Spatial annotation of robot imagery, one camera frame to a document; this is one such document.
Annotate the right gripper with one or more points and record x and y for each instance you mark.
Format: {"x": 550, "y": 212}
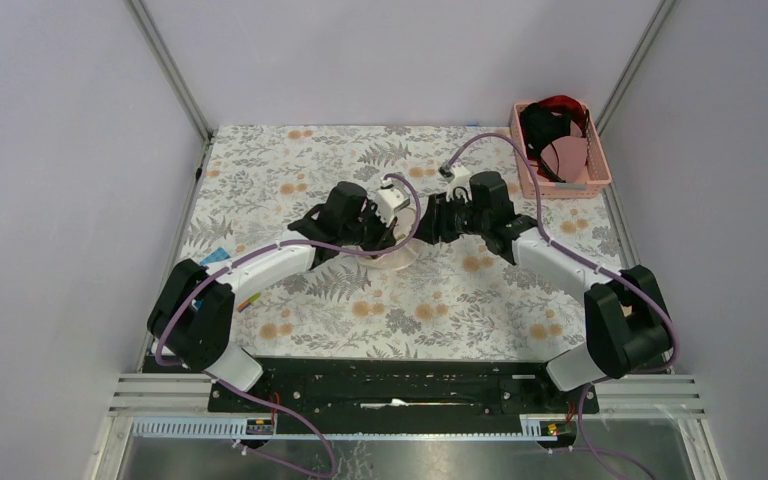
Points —
{"x": 434, "y": 226}

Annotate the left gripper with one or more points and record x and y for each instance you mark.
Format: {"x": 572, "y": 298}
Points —
{"x": 385, "y": 237}

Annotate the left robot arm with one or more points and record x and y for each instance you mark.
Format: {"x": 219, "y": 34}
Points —
{"x": 192, "y": 315}

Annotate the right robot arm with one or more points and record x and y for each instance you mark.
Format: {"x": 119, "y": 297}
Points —
{"x": 626, "y": 322}

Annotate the black and red bra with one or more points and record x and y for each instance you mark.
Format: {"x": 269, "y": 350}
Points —
{"x": 554, "y": 133}

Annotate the floral tablecloth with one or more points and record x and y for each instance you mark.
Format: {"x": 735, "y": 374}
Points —
{"x": 454, "y": 301}

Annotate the colourful toy block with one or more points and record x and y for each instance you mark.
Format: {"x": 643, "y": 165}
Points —
{"x": 219, "y": 258}

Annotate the pink plastic basket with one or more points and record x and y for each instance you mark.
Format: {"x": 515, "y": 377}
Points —
{"x": 595, "y": 178}

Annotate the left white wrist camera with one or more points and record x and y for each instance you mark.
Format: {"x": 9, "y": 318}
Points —
{"x": 389, "y": 202}

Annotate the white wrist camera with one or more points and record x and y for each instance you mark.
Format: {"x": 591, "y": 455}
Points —
{"x": 389, "y": 202}
{"x": 457, "y": 178}

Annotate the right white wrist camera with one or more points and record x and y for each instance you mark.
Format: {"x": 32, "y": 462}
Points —
{"x": 457, "y": 178}

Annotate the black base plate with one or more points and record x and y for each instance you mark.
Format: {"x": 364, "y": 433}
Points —
{"x": 404, "y": 397}

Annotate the aluminium front rail frame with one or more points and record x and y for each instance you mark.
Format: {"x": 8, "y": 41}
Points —
{"x": 190, "y": 406}

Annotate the left aluminium corner post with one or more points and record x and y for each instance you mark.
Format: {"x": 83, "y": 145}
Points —
{"x": 169, "y": 68}

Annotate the aluminium corner post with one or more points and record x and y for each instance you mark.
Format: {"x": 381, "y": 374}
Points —
{"x": 169, "y": 68}
{"x": 660, "y": 17}

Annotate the right aluminium corner post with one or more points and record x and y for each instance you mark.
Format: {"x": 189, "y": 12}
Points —
{"x": 660, "y": 17}

